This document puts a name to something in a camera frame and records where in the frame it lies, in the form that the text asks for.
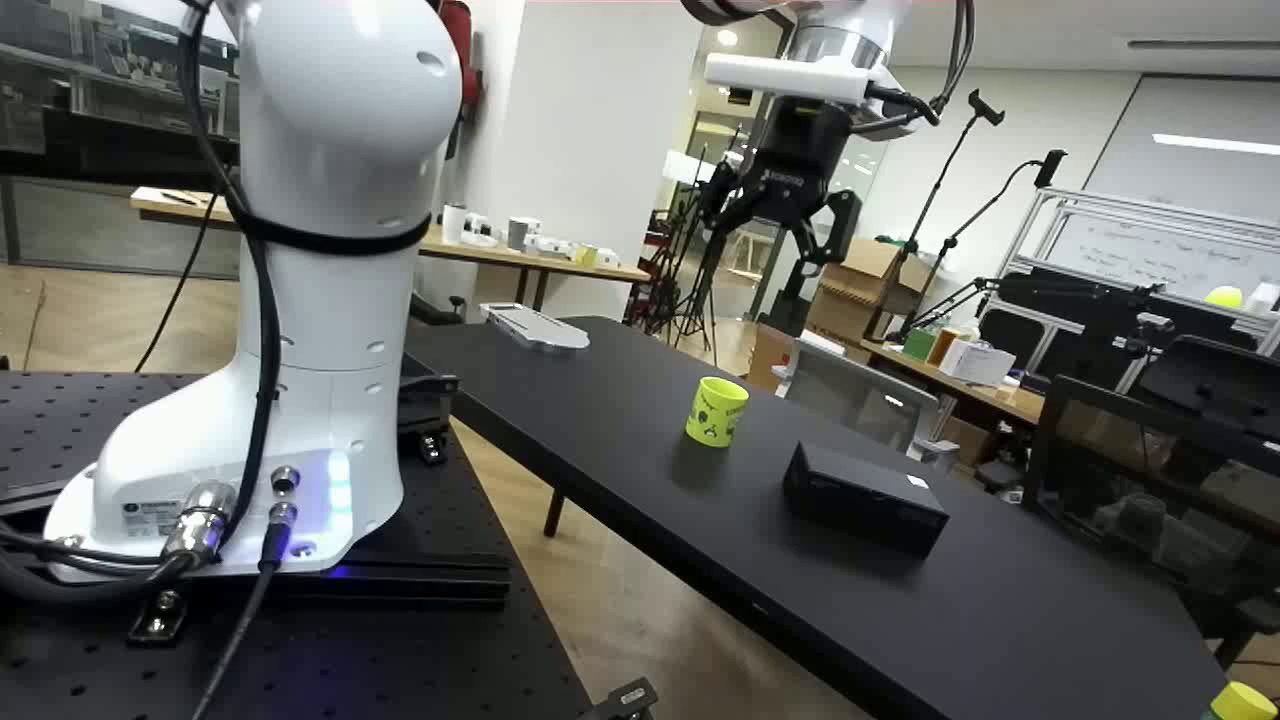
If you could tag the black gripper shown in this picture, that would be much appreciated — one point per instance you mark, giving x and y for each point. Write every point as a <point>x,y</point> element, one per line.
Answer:
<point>802,147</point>

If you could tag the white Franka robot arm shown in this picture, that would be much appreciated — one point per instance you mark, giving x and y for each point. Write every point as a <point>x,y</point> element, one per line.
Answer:
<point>335,266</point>

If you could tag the yellow-green mug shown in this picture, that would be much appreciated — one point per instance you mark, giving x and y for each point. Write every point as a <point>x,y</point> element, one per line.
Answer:
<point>718,415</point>

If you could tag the stacked cardboard boxes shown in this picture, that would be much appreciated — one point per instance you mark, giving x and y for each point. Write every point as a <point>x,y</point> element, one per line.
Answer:
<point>861,291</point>

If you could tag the black microphone stand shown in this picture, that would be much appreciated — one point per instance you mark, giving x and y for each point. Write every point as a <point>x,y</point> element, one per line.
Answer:
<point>933,203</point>

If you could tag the grey open laptop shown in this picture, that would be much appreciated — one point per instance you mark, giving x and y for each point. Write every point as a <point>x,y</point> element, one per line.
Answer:
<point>864,395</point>

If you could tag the clear plastic tray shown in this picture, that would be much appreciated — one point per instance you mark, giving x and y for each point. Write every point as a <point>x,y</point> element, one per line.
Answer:
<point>533,327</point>

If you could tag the long wooden desk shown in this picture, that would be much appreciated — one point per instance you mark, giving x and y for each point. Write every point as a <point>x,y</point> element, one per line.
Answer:
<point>506,252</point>

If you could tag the black rectangular box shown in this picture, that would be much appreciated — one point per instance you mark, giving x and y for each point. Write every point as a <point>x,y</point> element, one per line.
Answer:
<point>864,496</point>

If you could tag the white whiteboard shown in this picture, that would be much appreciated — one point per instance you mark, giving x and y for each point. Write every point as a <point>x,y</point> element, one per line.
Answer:
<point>1158,240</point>

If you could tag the small metal corner clamp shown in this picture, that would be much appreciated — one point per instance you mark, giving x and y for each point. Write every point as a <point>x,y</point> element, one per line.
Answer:
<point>627,700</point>

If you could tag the black perforated breadboard table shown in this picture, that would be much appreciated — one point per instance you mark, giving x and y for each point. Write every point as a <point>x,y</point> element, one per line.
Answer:
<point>335,654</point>

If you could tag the metal mounting clamp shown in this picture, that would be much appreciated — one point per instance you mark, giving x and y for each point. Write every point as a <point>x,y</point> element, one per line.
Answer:
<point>157,612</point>

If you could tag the black camera tripod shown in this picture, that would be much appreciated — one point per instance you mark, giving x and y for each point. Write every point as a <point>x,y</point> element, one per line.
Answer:
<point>694,266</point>

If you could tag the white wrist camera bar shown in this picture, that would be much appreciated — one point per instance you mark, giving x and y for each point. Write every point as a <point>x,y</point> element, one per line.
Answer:
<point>792,78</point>

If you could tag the black camera stand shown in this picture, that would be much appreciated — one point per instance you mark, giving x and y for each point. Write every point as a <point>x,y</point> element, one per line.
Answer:
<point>980,232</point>

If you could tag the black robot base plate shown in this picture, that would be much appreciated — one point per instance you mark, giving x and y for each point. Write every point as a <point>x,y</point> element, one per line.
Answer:
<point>413,566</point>

